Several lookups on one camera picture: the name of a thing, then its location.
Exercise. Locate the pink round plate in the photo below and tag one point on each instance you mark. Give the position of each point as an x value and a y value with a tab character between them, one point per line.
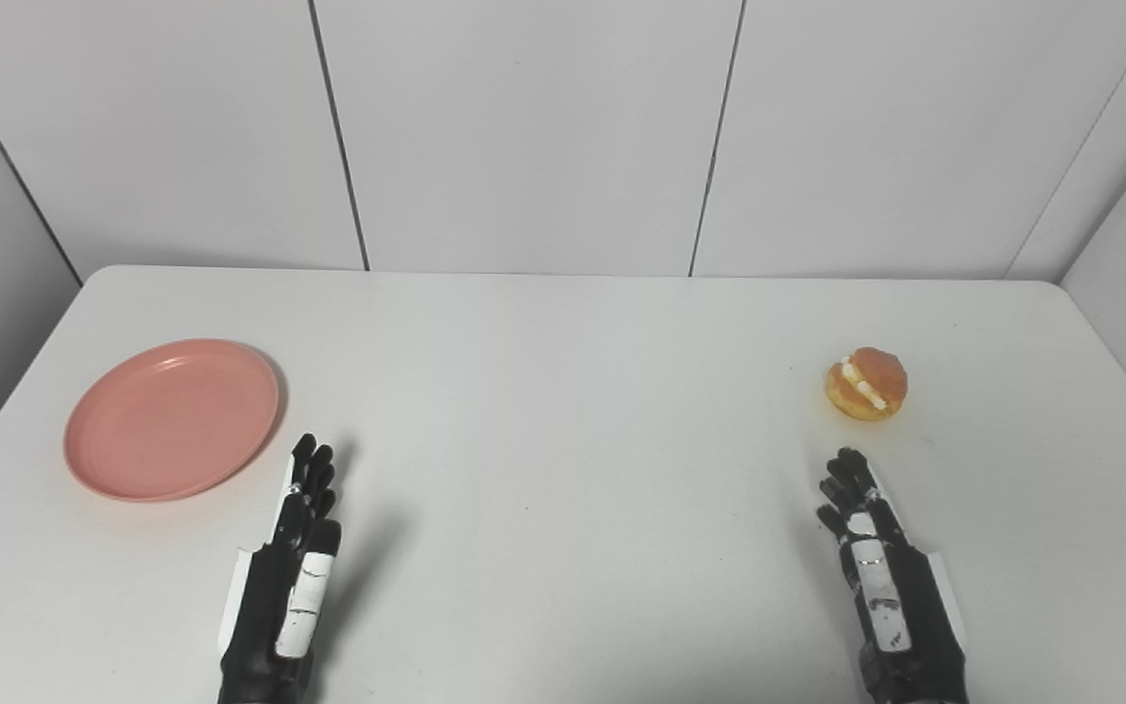
172	420

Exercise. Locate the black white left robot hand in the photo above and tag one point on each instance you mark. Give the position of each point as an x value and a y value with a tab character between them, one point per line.
270	606

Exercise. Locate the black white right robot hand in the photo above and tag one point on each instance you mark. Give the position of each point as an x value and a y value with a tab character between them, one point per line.
900	616

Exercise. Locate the cream puff pastry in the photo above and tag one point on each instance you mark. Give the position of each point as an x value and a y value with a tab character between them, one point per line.
868	384

